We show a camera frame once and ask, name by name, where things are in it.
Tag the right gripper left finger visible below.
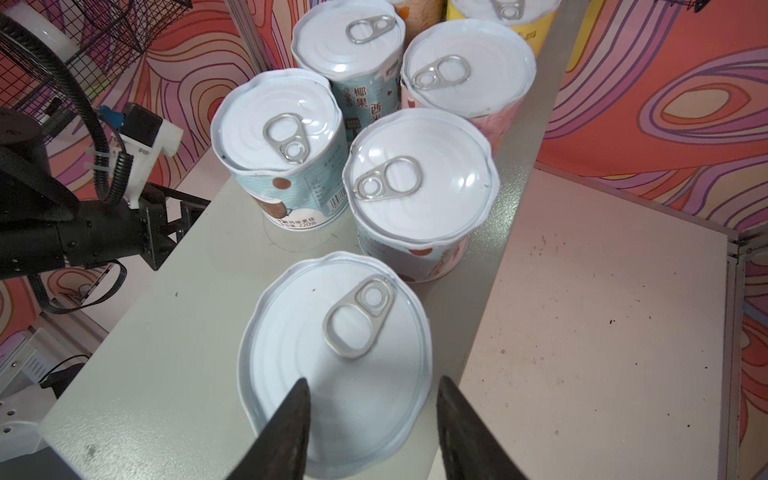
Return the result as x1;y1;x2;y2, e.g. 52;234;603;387
227;378;311;480

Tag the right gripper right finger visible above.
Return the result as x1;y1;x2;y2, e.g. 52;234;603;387
436;376;527;480

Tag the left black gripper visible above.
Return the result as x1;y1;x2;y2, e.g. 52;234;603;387
1;183;210;279

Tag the red label can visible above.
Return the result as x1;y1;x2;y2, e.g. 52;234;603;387
400;19;537;153
237;251;433;479

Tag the can mid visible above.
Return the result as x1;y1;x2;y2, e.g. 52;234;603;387
291;0;406;141

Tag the can mid column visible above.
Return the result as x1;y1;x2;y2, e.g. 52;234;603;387
389;0;446;46

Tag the yellow label can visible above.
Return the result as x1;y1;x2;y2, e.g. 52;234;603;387
446;0;561;57

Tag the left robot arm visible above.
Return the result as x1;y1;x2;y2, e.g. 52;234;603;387
1;108;209;279

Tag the grey metal cabinet counter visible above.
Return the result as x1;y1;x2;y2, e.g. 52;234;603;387
41;1;588;479

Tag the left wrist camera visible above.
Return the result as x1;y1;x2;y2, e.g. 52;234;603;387
97;102;184;209

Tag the black wire basket left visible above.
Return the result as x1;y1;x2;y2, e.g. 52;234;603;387
1;0;192;138

